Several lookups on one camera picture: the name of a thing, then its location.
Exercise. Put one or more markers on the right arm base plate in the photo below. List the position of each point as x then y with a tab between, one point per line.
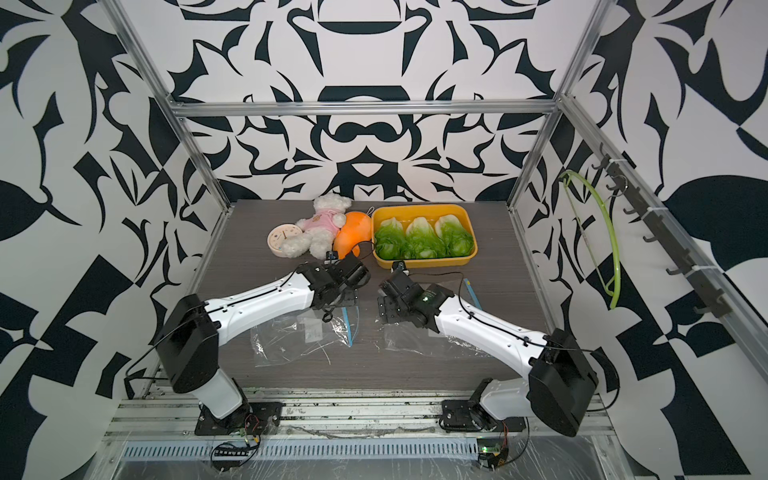
468	416

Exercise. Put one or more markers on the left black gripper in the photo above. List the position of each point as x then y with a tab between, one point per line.
354	274

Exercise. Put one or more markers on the white teddy bear pink shirt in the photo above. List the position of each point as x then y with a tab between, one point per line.
319	231

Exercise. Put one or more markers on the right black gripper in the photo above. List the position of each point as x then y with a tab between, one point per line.
391	300

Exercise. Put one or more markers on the clear zipper bag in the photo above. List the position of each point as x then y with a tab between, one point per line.
405	336
295	335

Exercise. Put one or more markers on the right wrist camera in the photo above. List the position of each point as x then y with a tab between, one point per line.
399	266

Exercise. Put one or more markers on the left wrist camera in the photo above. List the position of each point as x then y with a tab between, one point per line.
331	257

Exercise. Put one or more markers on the orange plush toy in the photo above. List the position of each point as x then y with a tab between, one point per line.
356	231

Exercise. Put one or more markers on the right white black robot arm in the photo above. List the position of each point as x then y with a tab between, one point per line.
556	381

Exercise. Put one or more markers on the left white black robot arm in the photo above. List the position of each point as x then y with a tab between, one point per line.
188	347

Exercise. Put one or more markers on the black wall hook rack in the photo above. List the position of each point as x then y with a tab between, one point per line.
666	231

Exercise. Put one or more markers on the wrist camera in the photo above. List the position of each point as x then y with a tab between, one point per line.
399	266
331	257

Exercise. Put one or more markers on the yellow plastic tray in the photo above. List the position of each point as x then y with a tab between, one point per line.
432	212

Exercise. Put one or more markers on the small pink round clock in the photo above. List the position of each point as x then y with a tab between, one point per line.
278	235

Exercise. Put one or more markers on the chinese cabbage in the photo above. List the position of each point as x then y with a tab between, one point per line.
391	242
423	240
458	241

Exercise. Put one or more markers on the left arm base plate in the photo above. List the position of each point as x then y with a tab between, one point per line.
254	419

